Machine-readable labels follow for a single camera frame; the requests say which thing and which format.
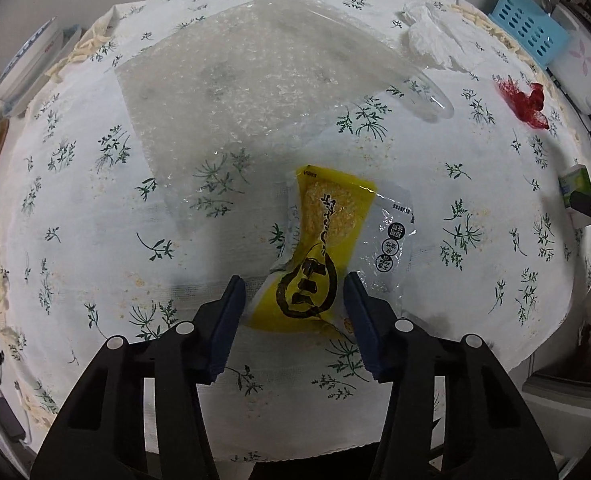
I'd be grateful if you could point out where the white floral tablecloth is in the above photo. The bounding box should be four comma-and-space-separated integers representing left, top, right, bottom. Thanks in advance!
0, 0, 591, 466

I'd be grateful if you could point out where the white rice cooker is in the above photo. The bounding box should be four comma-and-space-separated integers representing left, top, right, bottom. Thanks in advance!
545, 0, 591, 113

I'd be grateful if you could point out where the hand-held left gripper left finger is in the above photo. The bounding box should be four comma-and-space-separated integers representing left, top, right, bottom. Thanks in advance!
30, 275, 247, 480

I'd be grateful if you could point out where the black power adapter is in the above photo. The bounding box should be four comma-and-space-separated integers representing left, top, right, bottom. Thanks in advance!
0, 397, 26, 443

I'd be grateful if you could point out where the blue patterned white bowl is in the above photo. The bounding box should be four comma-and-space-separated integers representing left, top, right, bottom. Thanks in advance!
0, 17, 61, 103

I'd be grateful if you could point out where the red plastic mesh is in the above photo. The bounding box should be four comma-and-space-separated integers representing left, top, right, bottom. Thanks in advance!
495, 76, 551, 130

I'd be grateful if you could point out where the small green white carton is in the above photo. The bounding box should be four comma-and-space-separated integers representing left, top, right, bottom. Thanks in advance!
558, 164, 591, 228

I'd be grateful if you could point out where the blue perforated utensil holder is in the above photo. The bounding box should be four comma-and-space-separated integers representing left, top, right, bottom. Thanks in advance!
490, 0, 571, 67

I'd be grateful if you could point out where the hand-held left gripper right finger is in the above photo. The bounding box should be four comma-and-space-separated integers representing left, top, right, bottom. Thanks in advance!
344, 270, 559, 480

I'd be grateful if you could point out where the yellow snack packet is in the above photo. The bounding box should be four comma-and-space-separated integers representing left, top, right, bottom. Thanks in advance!
240, 165, 419, 336

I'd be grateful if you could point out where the clear bubble wrap sheet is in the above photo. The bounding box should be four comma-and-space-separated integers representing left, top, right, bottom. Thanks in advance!
116, 0, 453, 221

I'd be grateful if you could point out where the white tissue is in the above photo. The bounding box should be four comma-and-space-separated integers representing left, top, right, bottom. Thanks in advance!
401, 1, 486, 68

